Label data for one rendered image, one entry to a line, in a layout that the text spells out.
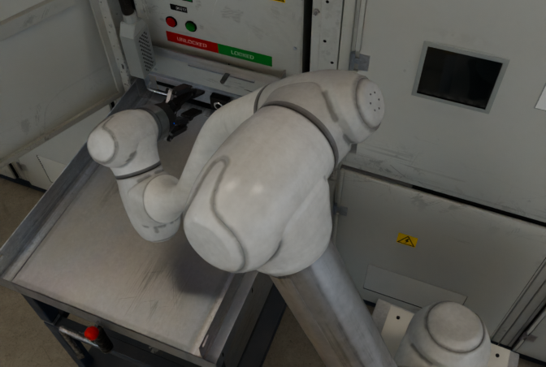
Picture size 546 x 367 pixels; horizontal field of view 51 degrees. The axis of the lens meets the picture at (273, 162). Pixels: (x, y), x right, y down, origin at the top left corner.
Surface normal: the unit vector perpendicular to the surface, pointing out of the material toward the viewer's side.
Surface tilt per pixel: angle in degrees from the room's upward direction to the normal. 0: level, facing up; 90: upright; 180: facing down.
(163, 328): 0
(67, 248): 0
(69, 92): 90
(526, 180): 90
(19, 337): 0
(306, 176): 58
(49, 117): 90
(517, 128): 90
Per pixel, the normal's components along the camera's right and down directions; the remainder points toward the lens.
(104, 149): -0.19, 0.31
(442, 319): 0.08, -0.71
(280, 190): 0.52, -0.16
